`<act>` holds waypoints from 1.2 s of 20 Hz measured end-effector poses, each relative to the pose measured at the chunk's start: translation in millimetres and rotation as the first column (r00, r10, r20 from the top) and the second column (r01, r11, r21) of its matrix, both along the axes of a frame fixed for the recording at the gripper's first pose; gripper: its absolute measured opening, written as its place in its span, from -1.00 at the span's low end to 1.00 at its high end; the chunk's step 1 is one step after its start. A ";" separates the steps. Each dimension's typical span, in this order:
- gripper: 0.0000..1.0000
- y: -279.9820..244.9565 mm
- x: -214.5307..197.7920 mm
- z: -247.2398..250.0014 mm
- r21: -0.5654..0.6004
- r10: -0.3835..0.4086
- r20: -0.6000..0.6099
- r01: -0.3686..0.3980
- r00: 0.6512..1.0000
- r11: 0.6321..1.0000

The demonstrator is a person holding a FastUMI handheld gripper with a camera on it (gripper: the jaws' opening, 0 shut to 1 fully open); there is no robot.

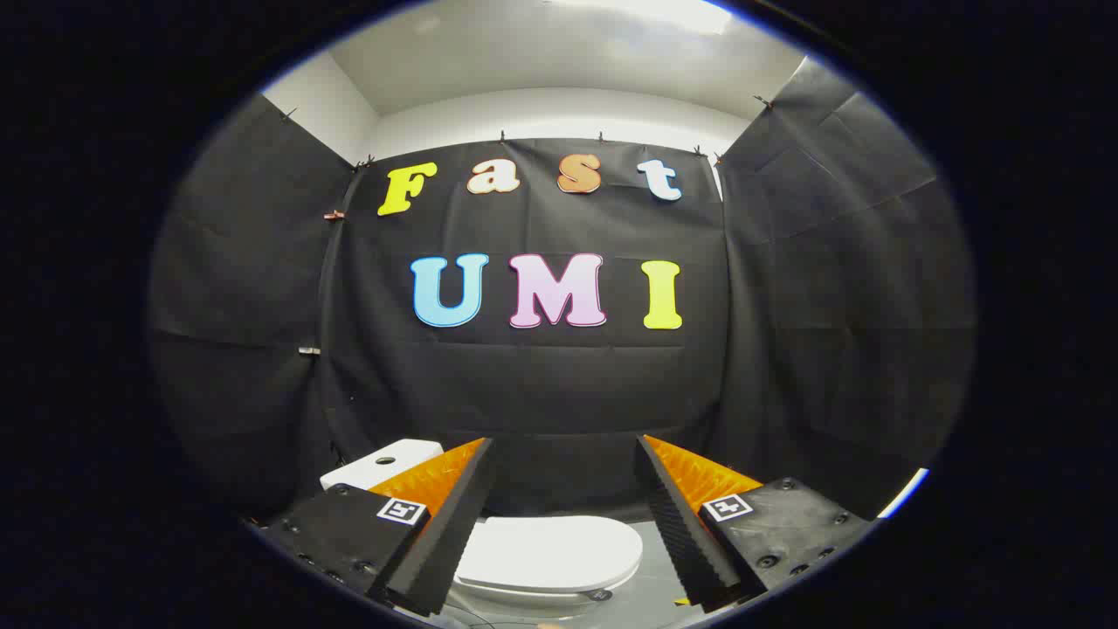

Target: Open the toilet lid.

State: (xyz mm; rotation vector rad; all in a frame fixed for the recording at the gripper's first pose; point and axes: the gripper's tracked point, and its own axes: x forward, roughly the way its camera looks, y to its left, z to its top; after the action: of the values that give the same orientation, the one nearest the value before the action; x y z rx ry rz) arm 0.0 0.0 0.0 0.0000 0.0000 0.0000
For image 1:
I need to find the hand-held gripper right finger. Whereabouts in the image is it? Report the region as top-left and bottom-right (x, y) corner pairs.
(633, 434), (874, 612)

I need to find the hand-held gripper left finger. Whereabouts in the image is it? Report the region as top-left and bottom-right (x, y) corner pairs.
(262, 437), (496, 618)

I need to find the white toilet tank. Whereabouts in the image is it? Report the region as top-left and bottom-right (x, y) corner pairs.
(320, 439), (445, 492)

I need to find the white toilet bowl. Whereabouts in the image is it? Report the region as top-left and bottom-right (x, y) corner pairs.
(447, 578), (617, 619)

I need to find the black backdrop cloth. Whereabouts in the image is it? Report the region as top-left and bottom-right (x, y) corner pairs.
(148, 57), (975, 525)

